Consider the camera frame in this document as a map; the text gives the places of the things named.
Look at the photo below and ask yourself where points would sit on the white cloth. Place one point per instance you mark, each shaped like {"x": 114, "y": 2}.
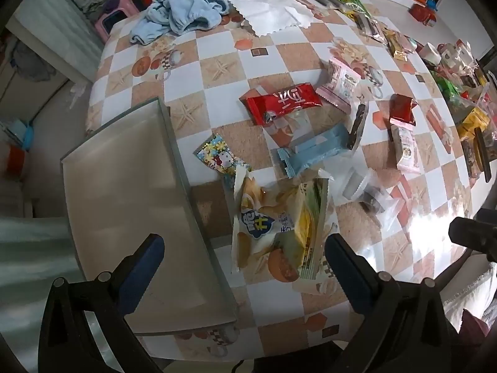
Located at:
{"x": 268, "y": 9}

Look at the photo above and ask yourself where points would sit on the light blue snack packet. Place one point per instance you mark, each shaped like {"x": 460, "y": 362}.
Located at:
{"x": 310, "y": 149}

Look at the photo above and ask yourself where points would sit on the pink plastic stool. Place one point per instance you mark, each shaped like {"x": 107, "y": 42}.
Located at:
{"x": 114, "y": 17}

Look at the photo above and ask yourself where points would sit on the grey cardboard box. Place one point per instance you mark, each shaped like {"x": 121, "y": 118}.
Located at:
{"x": 128, "y": 209}

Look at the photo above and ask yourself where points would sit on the dark biscuit clear packet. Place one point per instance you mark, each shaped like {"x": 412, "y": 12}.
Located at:
{"x": 373, "y": 200}

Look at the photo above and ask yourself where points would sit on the pile of snack packets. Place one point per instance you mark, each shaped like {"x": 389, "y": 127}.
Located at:
{"x": 470, "y": 116}

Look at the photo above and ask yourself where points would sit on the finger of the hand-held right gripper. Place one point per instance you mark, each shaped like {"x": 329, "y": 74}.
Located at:
{"x": 471, "y": 235}

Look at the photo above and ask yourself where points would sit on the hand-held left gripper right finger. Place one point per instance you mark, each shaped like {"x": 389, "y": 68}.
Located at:
{"x": 345, "y": 270}

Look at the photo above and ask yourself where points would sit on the orange bucket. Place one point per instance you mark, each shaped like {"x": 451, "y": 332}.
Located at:
{"x": 13, "y": 159}

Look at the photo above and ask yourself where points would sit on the pale green curtain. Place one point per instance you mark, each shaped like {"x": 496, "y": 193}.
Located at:
{"x": 35, "y": 248}

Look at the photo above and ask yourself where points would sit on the light blue towel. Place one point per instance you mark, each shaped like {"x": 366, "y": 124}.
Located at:
{"x": 178, "y": 11}

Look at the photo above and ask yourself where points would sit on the cartoon candy packet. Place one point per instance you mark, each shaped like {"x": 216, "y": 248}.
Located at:
{"x": 219, "y": 157}

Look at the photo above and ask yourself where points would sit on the maroon cloth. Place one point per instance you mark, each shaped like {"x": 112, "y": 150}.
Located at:
{"x": 473, "y": 322}

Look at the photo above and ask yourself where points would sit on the row of snack packets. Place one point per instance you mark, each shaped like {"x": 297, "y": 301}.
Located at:
{"x": 365, "y": 19}

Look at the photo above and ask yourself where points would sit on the red box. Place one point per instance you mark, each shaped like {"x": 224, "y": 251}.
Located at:
{"x": 423, "y": 15}

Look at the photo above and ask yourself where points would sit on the grey wafer clear packet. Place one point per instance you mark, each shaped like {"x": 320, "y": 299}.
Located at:
{"x": 353, "y": 184}

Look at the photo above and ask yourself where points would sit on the dark red snack packet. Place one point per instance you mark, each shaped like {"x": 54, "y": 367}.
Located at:
{"x": 403, "y": 110}

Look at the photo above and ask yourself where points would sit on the pink white snack packet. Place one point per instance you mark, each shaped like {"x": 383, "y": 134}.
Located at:
{"x": 405, "y": 149}

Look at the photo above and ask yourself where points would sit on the white cup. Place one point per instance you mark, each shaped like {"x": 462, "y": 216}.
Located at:
{"x": 431, "y": 52}

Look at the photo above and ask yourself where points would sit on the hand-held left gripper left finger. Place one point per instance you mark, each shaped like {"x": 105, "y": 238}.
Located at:
{"x": 143, "y": 270}

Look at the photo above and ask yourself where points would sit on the yellow chips bag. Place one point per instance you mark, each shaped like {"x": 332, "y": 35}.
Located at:
{"x": 275, "y": 225}

